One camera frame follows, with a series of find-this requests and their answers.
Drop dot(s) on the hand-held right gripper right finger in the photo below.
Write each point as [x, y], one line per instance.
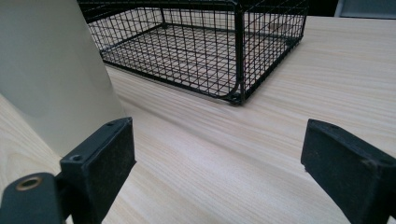
[345, 168]

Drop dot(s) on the grey object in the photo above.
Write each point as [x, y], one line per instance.
[367, 7]

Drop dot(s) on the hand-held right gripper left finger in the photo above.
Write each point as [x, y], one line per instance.
[102, 158]

